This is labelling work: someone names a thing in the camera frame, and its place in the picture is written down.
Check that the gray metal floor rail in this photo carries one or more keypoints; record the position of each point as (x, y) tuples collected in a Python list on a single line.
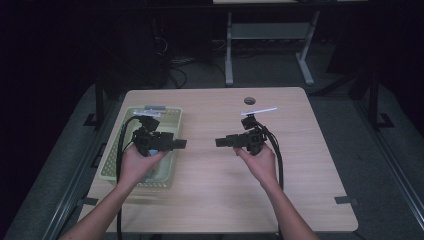
[(76, 180), (390, 156)]

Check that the gray tape strip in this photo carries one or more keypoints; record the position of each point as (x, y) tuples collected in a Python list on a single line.
[(346, 200), (87, 201)]

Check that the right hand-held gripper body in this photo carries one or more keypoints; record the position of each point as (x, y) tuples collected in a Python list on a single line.
[(253, 140)]

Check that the white metal table frame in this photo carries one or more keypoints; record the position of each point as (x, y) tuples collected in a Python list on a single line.
[(266, 30)]

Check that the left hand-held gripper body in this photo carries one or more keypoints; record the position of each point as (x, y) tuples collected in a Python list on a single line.
[(153, 140)]

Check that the pale yellow plastic basket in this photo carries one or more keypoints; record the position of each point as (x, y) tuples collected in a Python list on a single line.
[(108, 166)]

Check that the black metal stand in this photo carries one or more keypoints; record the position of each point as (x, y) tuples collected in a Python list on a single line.
[(374, 100), (99, 100)]

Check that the person's right hand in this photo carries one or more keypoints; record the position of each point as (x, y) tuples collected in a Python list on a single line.
[(263, 166)]

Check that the person's left hand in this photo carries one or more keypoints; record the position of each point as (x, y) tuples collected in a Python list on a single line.
[(135, 166)]

